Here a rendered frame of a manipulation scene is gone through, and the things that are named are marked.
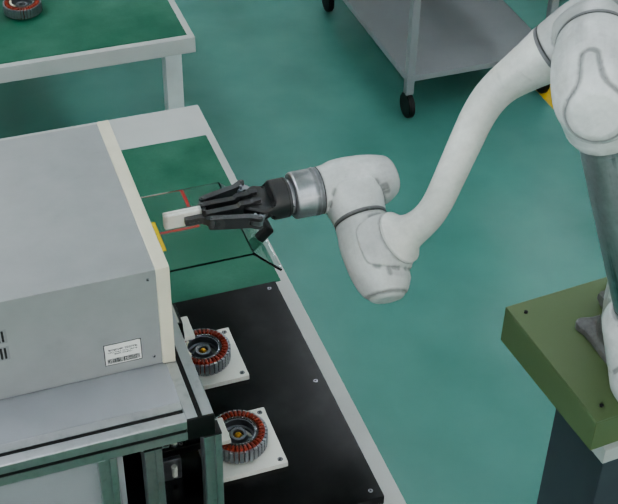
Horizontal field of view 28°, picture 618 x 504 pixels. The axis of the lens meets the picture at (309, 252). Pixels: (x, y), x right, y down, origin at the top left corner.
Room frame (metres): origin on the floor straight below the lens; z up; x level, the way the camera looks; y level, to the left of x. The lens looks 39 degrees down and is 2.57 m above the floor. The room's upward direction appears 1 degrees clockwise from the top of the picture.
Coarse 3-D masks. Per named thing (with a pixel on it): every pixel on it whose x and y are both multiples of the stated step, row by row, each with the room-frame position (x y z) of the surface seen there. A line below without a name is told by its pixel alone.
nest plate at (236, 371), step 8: (224, 328) 1.93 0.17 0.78; (232, 344) 1.88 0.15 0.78; (232, 352) 1.85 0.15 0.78; (232, 360) 1.83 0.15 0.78; (240, 360) 1.83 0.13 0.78; (232, 368) 1.81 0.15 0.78; (240, 368) 1.81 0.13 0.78; (200, 376) 1.78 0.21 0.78; (208, 376) 1.78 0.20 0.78; (216, 376) 1.78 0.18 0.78; (224, 376) 1.78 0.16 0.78; (232, 376) 1.79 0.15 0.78; (240, 376) 1.79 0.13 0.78; (248, 376) 1.79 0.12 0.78; (208, 384) 1.76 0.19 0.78; (216, 384) 1.77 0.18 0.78; (224, 384) 1.77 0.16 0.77
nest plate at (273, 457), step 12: (264, 420) 1.67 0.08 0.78; (228, 432) 1.63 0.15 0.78; (276, 444) 1.61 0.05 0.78; (264, 456) 1.58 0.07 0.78; (276, 456) 1.58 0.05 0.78; (228, 468) 1.54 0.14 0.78; (240, 468) 1.54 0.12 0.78; (252, 468) 1.55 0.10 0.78; (264, 468) 1.55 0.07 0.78; (276, 468) 1.56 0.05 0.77; (228, 480) 1.52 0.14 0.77
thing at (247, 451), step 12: (228, 420) 1.63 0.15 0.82; (240, 420) 1.64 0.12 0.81; (252, 420) 1.63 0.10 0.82; (240, 432) 1.62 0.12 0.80; (252, 432) 1.62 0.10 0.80; (264, 432) 1.60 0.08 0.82; (228, 444) 1.57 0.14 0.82; (240, 444) 1.57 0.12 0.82; (252, 444) 1.57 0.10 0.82; (264, 444) 1.59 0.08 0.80; (228, 456) 1.56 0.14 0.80; (240, 456) 1.55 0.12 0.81; (252, 456) 1.56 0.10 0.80
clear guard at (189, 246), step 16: (176, 192) 2.02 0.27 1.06; (192, 192) 2.02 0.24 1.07; (208, 192) 2.02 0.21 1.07; (160, 208) 1.97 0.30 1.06; (176, 208) 1.97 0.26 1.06; (160, 224) 1.91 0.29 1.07; (176, 240) 1.87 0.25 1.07; (192, 240) 1.87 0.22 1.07; (208, 240) 1.87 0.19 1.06; (224, 240) 1.87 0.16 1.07; (240, 240) 1.87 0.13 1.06; (256, 240) 1.90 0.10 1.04; (176, 256) 1.82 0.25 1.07; (192, 256) 1.82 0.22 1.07; (208, 256) 1.82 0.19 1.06; (224, 256) 1.82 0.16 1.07; (240, 256) 1.82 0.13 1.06; (256, 256) 1.84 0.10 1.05; (272, 256) 1.88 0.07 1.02
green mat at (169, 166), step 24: (168, 144) 2.65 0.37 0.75; (192, 144) 2.65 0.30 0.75; (144, 168) 2.54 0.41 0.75; (168, 168) 2.54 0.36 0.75; (192, 168) 2.54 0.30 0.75; (216, 168) 2.55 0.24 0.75; (144, 192) 2.44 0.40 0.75; (216, 264) 2.17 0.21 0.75; (240, 264) 2.17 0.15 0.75; (264, 264) 2.18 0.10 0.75; (192, 288) 2.09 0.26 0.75; (216, 288) 2.09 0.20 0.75; (240, 288) 2.09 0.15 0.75
